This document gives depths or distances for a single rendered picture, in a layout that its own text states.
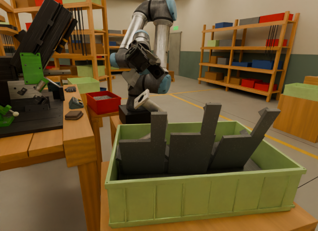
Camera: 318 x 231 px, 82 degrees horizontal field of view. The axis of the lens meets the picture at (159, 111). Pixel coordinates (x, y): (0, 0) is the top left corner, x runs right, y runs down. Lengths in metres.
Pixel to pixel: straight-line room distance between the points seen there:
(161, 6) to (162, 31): 0.13
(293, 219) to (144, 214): 0.48
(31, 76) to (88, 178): 0.81
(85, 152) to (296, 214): 0.89
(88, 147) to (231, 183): 0.67
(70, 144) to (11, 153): 0.23
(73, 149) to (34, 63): 0.76
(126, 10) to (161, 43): 9.99
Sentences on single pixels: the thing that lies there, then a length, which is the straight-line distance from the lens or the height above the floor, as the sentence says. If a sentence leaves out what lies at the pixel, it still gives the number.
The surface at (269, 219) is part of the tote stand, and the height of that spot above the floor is 0.79.
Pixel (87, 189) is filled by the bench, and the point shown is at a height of 0.59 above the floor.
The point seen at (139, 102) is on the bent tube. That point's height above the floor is 1.17.
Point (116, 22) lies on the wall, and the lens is 10.82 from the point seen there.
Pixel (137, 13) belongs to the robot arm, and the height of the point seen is 1.50.
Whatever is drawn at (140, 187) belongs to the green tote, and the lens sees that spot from 0.56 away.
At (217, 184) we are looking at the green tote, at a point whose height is 0.92.
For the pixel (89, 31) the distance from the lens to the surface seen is 3.96.
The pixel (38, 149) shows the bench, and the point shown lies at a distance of 0.99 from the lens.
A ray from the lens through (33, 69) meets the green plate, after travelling 1.53.
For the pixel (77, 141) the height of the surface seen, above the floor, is 0.88.
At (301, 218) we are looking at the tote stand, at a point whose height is 0.79.
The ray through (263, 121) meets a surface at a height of 1.10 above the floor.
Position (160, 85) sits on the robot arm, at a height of 1.11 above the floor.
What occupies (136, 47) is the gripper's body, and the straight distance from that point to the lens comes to 0.68.
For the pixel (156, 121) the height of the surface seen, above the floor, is 1.11.
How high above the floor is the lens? 1.31
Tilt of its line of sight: 19 degrees down
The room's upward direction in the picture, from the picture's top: 1 degrees clockwise
